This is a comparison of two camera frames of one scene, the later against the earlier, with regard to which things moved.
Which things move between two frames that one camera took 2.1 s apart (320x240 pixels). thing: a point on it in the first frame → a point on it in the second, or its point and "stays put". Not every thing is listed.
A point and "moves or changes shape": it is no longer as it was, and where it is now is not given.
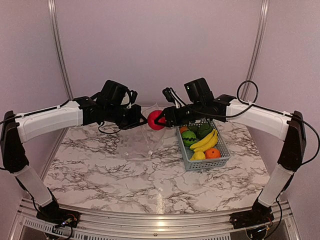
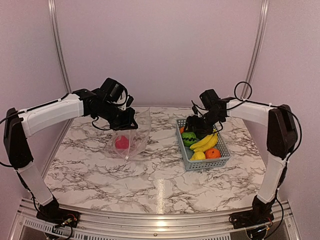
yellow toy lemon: (198, 155) stays put
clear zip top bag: (143, 141) moves or changes shape
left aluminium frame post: (52, 4) stays put
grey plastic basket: (190, 164) stays put
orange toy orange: (212, 153) stays put
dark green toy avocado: (201, 131) stays put
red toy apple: (151, 117) → (122, 143)
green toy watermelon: (189, 138) stays put
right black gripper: (169, 111) → (189, 122)
